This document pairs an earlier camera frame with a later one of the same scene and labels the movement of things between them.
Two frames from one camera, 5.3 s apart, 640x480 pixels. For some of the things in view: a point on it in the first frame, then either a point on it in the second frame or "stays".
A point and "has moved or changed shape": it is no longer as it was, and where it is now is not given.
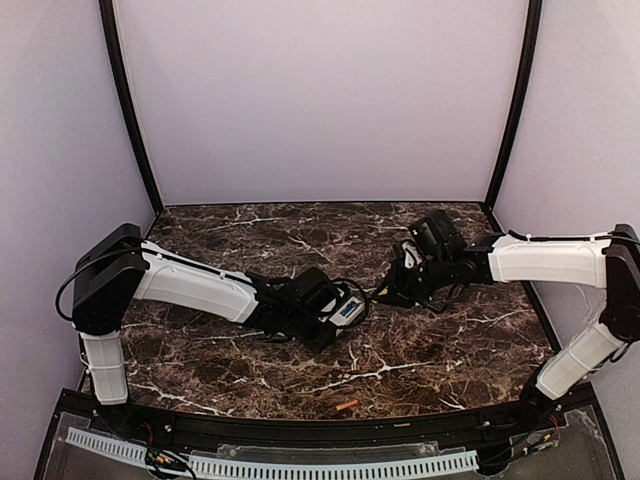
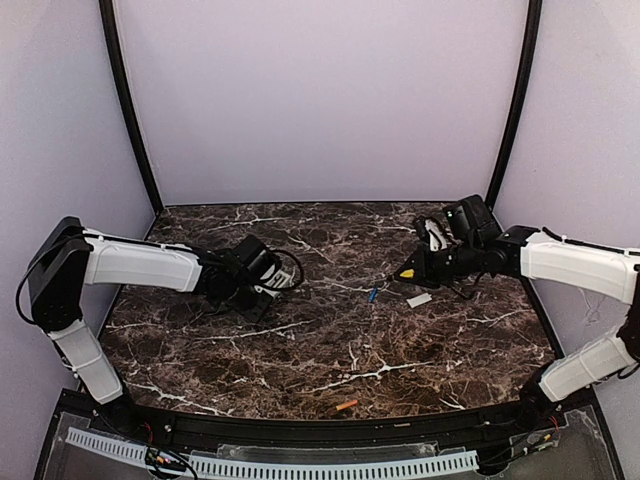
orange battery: (347, 404) stays
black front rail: (516, 414) stays
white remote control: (351, 309) has moved or changed shape
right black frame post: (523, 101) stays
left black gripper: (329, 334) to (262, 304)
